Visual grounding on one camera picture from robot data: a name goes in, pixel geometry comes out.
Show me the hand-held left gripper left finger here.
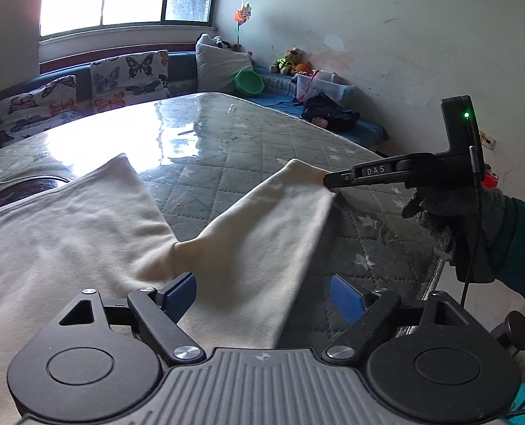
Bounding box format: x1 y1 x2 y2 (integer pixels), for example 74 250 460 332
59 271 203 364

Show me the panda plush toy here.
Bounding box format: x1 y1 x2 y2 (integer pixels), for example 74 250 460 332
196 33 232 49

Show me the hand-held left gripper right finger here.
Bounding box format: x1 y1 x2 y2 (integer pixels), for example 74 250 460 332
326 274 471 360

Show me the cream garment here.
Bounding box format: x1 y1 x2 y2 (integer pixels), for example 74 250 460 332
0 153 337 421

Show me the person's right hand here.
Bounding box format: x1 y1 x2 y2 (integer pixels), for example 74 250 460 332
401 185 507 271

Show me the black bag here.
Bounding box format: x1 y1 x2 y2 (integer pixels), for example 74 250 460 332
301 94 360 131

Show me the clear plastic storage box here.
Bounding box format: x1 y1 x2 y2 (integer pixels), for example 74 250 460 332
293 71 354 102

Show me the teddy bear plush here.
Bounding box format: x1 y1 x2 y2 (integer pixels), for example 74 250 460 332
270 48 305 75

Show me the grey pillow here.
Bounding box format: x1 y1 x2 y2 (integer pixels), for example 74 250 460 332
195 43 254 95

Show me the round black induction cooktop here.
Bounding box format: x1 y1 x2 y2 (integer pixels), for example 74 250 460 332
0 175 70 215

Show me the colourful pinwheel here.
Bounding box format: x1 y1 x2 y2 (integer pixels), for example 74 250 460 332
232 2 253 51

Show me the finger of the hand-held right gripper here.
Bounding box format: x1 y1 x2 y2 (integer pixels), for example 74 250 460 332
323 153 442 189

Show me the green plastic basin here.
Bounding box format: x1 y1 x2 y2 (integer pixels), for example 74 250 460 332
235 68 264 97

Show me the blue sofa bench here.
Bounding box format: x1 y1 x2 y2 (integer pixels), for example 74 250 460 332
0 51 389 155

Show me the butterfly print cushion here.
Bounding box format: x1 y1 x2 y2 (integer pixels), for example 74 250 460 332
90 50 172 113
0 75 79 145

